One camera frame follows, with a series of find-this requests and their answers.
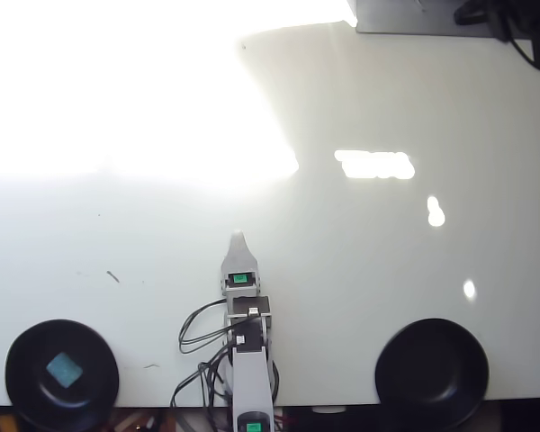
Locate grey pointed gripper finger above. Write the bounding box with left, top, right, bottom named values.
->
left=222, top=229, right=259, bottom=273

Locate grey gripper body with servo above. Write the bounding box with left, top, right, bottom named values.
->
left=220, top=269, right=265, bottom=298

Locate blue cube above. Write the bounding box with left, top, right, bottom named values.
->
left=45, top=351, right=84, bottom=389

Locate black round bowl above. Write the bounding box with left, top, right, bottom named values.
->
left=4, top=319, right=121, bottom=431
left=373, top=318, right=491, bottom=431

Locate black looped servo cable pair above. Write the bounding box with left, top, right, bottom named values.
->
left=177, top=296, right=236, bottom=354

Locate black servo cable bundle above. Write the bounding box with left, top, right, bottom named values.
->
left=168, top=348, right=236, bottom=411

